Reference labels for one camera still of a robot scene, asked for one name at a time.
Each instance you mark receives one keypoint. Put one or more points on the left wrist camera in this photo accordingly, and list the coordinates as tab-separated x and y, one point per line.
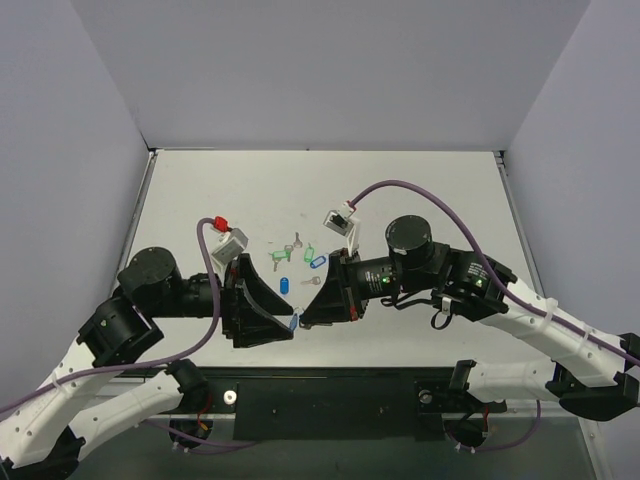
229	245

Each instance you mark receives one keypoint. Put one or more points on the dark blue key tag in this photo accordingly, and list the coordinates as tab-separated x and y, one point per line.
284	286

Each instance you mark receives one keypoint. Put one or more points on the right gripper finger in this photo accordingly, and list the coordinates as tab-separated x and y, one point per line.
326	316
332	292

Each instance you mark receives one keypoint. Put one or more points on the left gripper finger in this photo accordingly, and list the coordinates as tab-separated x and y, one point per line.
261	293
255	318

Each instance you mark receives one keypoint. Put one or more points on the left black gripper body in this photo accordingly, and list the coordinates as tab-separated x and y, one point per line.
230	301

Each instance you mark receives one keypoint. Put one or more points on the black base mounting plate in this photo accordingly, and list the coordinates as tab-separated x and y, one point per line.
299	403

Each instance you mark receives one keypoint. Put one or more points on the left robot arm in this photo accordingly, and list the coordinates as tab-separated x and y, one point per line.
50	433

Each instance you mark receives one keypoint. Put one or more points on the green key tag with key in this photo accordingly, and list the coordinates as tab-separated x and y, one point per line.
281	255

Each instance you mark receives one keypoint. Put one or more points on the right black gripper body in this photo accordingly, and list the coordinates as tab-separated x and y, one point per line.
345	286

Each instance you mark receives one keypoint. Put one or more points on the silver key top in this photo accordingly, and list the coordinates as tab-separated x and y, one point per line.
297	242

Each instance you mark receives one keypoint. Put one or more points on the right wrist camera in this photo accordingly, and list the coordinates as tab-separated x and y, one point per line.
342	221

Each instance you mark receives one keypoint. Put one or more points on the blue key tag with ring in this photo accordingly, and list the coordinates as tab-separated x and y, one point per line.
319	261

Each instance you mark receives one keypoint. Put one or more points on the small green key tag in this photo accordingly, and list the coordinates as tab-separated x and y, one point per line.
309	254

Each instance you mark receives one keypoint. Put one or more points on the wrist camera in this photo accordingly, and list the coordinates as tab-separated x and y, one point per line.
229	245
342	221

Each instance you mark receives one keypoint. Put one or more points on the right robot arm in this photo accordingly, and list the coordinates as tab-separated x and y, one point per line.
584	370

